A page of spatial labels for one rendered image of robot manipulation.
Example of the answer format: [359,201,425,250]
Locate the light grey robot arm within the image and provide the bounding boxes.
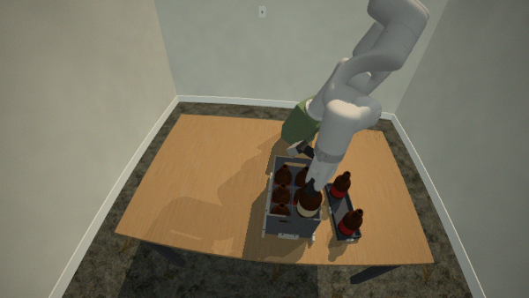
[287,0,429,164]

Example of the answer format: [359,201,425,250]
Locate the dark grey crate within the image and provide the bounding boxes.
[265,155,322,238]

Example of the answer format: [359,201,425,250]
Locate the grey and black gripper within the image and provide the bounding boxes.
[304,152,340,198]

